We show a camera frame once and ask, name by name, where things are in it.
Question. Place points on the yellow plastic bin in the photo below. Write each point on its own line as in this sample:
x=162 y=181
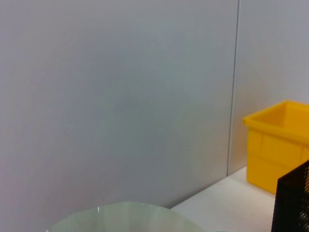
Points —
x=272 y=149

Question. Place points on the black mesh pen holder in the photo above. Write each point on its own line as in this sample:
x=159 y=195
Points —
x=289 y=205

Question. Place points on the translucent green fruit plate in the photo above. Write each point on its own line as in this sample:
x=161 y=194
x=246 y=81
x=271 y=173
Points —
x=125 y=220

